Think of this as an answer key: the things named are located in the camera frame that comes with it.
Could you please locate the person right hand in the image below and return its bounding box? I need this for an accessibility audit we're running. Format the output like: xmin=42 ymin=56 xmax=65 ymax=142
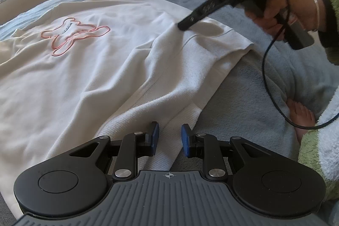
xmin=245 ymin=0 xmax=325 ymax=42

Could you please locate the grey bed blanket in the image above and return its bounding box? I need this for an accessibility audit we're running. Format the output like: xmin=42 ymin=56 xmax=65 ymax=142
xmin=0 ymin=0 xmax=339 ymax=226

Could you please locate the green white fleece sleeve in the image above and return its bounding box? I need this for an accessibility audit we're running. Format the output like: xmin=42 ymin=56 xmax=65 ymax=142
xmin=318 ymin=0 xmax=338 ymax=65

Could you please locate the person bare foot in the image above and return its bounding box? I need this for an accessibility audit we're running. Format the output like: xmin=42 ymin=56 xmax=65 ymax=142
xmin=287 ymin=99 xmax=315 ymax=127

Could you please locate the white green fleece robe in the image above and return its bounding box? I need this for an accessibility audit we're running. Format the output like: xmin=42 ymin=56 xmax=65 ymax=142
xmin=297 ymin=88 xmax=339 ymax=202

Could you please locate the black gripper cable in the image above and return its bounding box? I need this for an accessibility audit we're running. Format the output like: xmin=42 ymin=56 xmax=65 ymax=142
xmin=261 ymin=0 xmax=339 ymax=130

